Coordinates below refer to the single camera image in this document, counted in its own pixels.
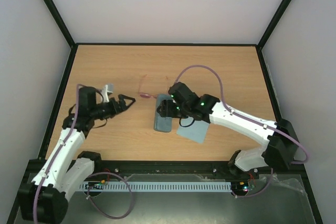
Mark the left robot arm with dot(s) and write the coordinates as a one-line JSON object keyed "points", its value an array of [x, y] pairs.
{"points": [[46, 198]]}

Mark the grey glasses case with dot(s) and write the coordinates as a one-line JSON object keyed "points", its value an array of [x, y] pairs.
{"points": [[162, 124]]}

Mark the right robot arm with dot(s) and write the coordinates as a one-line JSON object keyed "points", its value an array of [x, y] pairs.
{"points": [[277, 140]]}

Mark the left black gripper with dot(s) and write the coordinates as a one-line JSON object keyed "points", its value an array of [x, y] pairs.
{"points": [[121, 104]]}

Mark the pink sunglasses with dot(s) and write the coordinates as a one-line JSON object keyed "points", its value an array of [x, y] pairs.
{"points": [[150, 86]]}

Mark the black aluminium frame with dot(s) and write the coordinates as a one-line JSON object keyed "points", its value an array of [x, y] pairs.
{"points": [[172, 167]]}

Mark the white slotted cable duct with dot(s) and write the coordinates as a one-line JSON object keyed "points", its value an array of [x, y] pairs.
{"points": [[212, 187]]}

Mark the light blue cleaning cloth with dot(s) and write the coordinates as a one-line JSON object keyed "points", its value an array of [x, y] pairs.
{"points": [[194, 131]]}

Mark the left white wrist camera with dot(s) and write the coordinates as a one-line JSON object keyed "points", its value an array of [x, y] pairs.
{"points": [[106, 91]]}

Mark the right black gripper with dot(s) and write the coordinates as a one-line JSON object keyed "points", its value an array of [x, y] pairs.
{"points": [[167, 107]]}

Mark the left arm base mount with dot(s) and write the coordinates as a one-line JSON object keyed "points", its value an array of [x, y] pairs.
{"points": [[105, 167]]}

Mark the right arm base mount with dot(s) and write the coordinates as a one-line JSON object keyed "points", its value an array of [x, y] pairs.
{"points": [[226, 171]]}

